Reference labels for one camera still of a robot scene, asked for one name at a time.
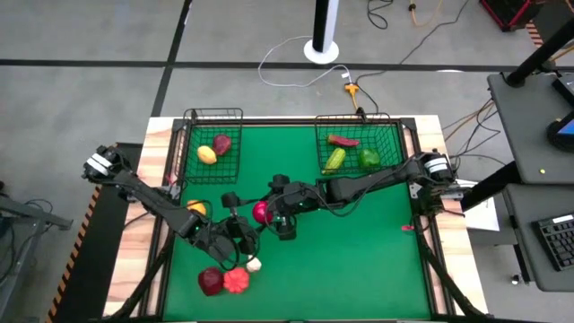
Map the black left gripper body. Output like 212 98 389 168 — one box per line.
210 191 260 266

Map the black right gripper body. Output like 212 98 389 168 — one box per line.
271 174 322 241

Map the pink red round fruit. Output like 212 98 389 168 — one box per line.
251 200 271 225

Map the red ribbed tomato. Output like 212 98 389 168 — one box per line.
222 267 250 295

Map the round orange fruit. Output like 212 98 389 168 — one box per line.
186 199 208 217

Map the green cucumber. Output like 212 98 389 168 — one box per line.
322 147 347 175

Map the dark red pomegranate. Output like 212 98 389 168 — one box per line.
197 266 225 297

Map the dark red mango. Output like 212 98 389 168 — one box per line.
212 134 233 157

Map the yellow lemon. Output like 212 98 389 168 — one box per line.
196 145 219 166

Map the long red chili pepper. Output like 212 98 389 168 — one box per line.
327 134 361 149

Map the green bell pepper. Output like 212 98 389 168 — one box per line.
358 148 381 170

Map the green table mat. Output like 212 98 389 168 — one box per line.
161 124 432 322

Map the yellow power plug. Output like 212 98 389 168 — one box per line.
344 83 361 111

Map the black hazard striped platform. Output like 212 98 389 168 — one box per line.
44 142 144 323

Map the black white pole stand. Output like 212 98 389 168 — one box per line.
303 0 341 65

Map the white paper sheet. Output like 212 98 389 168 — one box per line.
464 179 501 232

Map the grey desk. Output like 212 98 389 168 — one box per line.
487 71 574 186
500 182 574 292

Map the black keyboard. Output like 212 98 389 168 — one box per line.
532 213 574 273

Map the blue screen device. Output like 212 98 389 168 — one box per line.
546 109 574 153

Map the red black crate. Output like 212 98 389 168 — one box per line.
479 0 546 32

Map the black wire basket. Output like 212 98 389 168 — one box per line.
314 112 404 176
182 107 244 186

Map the white floor cable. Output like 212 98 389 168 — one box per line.
257 35 353 89

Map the grey metal frame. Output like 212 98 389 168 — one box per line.
0 179 75 310

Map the orange floor cable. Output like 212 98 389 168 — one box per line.
406 0 445 27

